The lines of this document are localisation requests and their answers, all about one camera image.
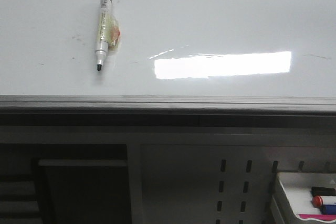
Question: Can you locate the white taped whiteboard marker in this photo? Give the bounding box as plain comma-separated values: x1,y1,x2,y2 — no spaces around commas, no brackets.
94,0,121,71

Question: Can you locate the white whiteboard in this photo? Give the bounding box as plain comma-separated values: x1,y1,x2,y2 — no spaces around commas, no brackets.
1,0,335,114

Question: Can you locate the white perforated stand panel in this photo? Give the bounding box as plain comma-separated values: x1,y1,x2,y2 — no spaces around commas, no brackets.
1,126,335,223

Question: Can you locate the dark shelf unit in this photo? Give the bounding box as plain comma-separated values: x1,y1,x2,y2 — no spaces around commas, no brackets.
1,144,132,223

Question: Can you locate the white marker tray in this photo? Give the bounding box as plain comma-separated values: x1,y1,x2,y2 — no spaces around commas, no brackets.
270,172,335,223

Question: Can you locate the black capped marker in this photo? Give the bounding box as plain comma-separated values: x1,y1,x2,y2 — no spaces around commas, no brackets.
311,186,336,197

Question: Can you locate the pink highlighter pen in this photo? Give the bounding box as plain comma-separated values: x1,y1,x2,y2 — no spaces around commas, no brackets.
298,214,336,221

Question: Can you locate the red capped marker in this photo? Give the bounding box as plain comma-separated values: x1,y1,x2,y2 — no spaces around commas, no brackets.
312,196,336,208

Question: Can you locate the blue capped marker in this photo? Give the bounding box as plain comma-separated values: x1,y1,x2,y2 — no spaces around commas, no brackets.
320,205,336,215

